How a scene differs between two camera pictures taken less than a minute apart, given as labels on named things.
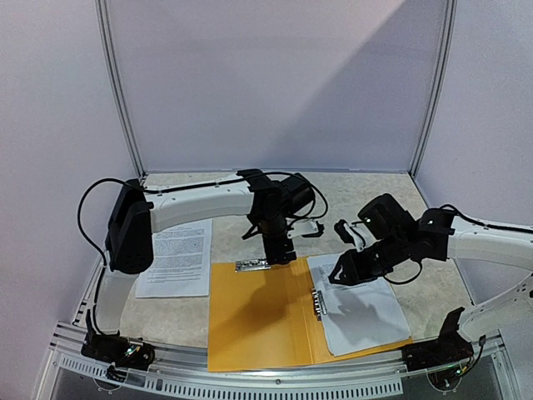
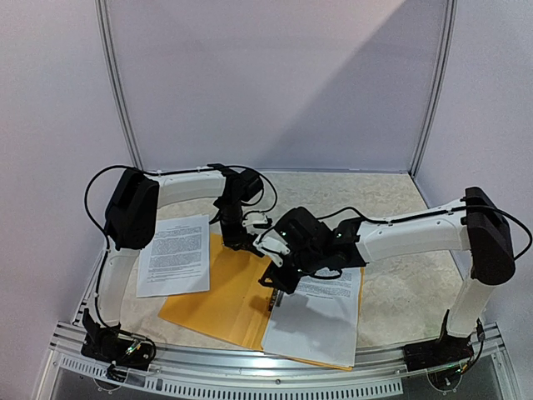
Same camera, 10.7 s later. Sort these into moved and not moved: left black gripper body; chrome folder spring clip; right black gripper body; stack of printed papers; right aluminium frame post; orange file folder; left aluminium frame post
Moved: left black gripper body; orange file folder; chrome folder spring clip; right black gripper body
Not moved: stack of printed papers; right aluminium frame post; left aluminium frame post
